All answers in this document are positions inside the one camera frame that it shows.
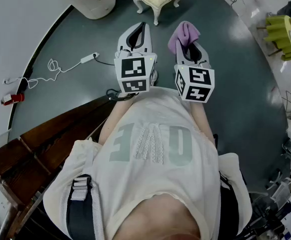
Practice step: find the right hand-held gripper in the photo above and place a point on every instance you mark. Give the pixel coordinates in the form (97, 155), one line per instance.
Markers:
(198, 84)

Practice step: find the person's white shoe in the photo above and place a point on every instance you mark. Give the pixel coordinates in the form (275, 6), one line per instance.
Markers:
(154, 76)

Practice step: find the person's white shirt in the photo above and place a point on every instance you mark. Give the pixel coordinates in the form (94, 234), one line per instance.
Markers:
(148, 179)

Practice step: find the purple cleaning cloth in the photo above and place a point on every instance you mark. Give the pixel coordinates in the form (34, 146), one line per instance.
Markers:
(183, 35)

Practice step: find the brown wooden chair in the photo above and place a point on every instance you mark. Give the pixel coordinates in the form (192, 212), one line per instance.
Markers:
(35, 144)

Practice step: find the green and yellow stool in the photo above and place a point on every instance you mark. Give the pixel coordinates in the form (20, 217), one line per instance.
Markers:
(283, 37)

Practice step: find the person's right forearm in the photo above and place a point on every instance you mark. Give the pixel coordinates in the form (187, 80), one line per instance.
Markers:
(201, 119)

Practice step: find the white round pedestal table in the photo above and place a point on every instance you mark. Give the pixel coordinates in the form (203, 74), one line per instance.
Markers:
(95, 1)

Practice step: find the red and white device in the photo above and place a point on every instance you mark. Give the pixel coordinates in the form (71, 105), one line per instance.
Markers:
(14, 99)

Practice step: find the person's left forearm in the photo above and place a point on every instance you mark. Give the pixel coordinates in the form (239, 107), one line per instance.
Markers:
(115, 119)

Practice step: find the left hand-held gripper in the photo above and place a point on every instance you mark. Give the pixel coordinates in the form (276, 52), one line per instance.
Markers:
(133, 71)

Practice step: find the white power strip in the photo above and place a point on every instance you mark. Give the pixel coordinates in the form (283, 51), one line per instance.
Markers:
(89, 58)

